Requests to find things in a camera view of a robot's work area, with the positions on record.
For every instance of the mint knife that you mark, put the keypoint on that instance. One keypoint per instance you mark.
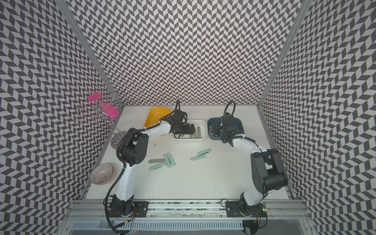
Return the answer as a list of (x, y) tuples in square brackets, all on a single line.
[(198, 157), (203, 152), (171, 159), (156, 166), (167, 161)]

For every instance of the mint knife upper right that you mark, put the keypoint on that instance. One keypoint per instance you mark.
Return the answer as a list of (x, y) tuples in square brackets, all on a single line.
[(203, 152)]

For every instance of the white storage box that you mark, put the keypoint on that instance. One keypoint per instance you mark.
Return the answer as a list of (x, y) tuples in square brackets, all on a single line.
[(185, 138)]

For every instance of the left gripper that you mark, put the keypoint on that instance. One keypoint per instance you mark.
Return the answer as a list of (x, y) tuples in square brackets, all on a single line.
[(192, 129)]

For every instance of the mint knife centre right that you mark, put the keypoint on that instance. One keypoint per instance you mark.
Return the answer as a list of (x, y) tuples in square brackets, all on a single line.
[(171, 159)]

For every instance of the yellow storage box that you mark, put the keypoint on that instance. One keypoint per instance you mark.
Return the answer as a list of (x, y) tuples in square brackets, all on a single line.
[(153, 120)]

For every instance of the pink ribbed glass bowl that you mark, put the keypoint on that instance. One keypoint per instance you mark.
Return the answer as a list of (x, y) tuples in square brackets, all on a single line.
[(102, 174)]

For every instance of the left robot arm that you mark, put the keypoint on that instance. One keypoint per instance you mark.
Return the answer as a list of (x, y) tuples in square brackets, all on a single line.
[(131, 151)]

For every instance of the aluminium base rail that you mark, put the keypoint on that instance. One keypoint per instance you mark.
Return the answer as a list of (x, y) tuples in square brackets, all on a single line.
[(195, 209)]

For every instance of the mint knife centre left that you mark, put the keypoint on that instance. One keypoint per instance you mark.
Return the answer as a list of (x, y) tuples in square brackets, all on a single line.
[(167, 161)]

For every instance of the wire rack with pink discs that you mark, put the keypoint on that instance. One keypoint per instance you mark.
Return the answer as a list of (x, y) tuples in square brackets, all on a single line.
[(99, 111)]

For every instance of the mint knife middle right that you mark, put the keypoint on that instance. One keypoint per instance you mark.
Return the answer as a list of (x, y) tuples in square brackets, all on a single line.
[(198, 157)]

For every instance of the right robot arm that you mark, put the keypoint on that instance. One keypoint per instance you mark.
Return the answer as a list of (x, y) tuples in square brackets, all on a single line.
[(267, 168)]

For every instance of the dark teal storage box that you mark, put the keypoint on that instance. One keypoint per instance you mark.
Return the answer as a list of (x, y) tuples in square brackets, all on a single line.
[(239, 122)]

